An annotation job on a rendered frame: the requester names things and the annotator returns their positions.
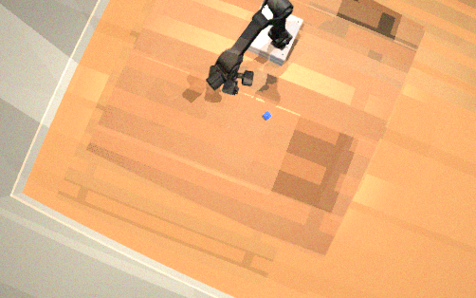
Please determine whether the blue block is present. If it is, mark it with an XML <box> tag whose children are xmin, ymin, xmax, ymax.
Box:
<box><xmin>263</xmin><ymin>111</ymin><xmax>271</xmax><ymax>120</ymax></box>

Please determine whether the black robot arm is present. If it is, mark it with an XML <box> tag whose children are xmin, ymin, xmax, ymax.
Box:
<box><xmin>205</xmin><ymin>0</ymin><xmax>294</xmax><ymax>96</ymax></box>

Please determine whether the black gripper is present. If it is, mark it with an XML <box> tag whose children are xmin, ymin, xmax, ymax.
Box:
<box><xmin>209</xmin><ymin>65</ymin><xmax>254</xmax><ymax>86</ymax></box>

